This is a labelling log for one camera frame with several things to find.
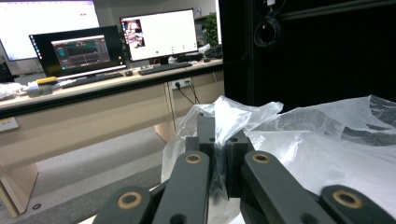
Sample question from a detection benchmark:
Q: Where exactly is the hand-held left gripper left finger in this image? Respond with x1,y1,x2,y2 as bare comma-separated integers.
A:
185,113,217,175

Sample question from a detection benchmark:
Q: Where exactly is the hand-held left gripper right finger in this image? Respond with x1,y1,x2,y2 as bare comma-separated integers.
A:
225,129,255,199

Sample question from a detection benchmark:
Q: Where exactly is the white smiley plastic bag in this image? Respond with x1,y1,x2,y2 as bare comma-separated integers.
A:
160,94,396,224

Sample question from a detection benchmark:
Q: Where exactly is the black keyboard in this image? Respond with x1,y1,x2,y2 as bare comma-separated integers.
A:
137,62,194,77
61,71,125,91

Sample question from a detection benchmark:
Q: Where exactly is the dark clutter on desk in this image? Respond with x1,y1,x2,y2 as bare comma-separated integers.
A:
177,44,224,63

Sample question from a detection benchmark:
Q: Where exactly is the green potted plant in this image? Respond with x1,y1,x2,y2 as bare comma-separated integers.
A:
203,11,219,49

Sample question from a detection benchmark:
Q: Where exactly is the black monitor white screen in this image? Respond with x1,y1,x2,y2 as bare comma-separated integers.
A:
119,7,200,65

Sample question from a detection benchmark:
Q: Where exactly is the long wooden desk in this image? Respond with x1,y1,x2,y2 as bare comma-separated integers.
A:
0,58,226,218

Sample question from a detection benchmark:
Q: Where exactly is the black monitor dark screen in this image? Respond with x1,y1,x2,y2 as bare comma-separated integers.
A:
28,25,128,79

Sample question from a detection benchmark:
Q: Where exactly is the yellow flat box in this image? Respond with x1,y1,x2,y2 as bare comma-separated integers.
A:
35,76,60,86

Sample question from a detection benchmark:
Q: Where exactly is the grey block on desk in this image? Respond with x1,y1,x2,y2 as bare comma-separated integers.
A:
25,85,53,99

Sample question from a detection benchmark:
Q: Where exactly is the large white screen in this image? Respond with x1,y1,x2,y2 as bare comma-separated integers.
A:
0,0,101,63

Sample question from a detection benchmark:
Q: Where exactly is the white label on desk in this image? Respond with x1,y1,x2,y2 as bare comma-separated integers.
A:
0,117,20,133

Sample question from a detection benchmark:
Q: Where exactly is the crumpled clear plastic wrap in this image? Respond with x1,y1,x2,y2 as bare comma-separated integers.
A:
0,81,28,101

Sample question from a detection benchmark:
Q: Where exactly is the white wall socket with plugs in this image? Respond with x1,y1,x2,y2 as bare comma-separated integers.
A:
171,78,202,105

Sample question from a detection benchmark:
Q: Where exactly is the coiled black cable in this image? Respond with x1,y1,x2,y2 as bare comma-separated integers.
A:
253,15,284,49

